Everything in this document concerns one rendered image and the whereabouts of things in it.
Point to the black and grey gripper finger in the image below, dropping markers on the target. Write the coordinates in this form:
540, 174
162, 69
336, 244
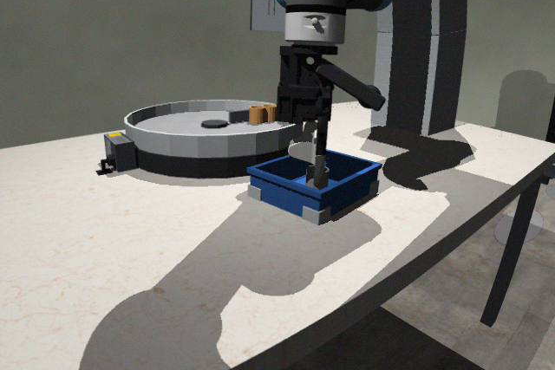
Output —
299, 138
308, 151

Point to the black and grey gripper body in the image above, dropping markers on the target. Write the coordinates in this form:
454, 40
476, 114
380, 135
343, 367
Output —
306, 90

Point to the grey round turntable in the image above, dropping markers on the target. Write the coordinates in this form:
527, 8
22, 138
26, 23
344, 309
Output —
176, 149

